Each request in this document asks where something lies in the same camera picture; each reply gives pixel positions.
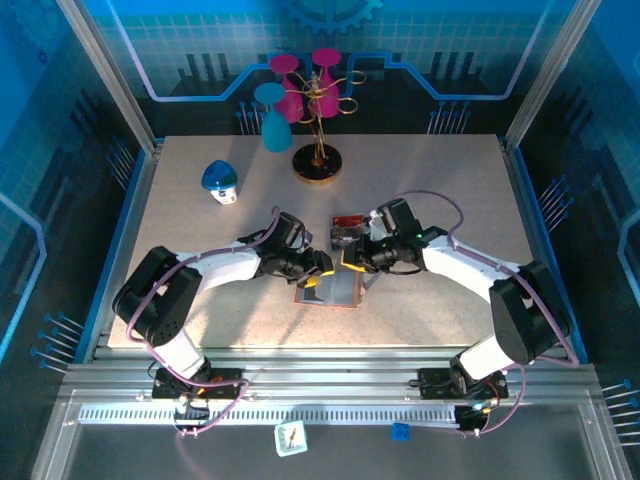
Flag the tan leather card holder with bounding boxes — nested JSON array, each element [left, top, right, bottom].
[[293, 268, 376, 310]]

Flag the blue lidded white cup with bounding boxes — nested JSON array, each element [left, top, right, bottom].
[[201, 159, 240, 206]]

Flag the teal wine glass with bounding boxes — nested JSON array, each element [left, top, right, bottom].
[[253, 82, 294, 154]]

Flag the magenta wine glass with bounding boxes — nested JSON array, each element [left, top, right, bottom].
[[311, 48, 344, 119], [268, 53, 306, 124]]

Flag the white cube with clock print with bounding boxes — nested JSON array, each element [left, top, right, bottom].
[[273, 419, 309, 459]]

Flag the black controller board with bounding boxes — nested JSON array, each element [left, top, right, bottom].
[[173, 403, 211, 427], [457, 404, 490, 434]]

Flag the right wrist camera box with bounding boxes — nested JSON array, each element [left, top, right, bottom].
[[367, 209, 390, 241]]

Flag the aluminium table rail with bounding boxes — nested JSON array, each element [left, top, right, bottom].
[[59, 344, 606, 401]]

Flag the gold wire glass rack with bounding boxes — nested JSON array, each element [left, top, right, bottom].
[[284, 69, 369, 185]]

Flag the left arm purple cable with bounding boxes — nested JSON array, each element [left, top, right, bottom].
[[124, 204, 281, 441]]

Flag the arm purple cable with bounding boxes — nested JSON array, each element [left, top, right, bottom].
[[394, 189, 581, 437], [124, 204, 281, 441]]

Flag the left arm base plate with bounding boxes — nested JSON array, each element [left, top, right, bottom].
[[151, 367, 246, 401]]

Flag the slotted grey cable duct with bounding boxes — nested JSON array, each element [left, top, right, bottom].
[[78, 405, 461, 426]]

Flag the aluminium side rail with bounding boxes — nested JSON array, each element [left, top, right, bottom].
[[499, 134, 591, 364], [74, 138, 166, 364]]

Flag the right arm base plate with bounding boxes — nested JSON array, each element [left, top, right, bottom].
[[417, 367, 510, 401]]

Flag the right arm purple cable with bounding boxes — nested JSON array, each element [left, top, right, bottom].
[[394, 189, 581, 437]]

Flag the aluminium frame post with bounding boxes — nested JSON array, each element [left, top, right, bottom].
[[502, 0, 604, 151], [55, 0, 159, 154]]

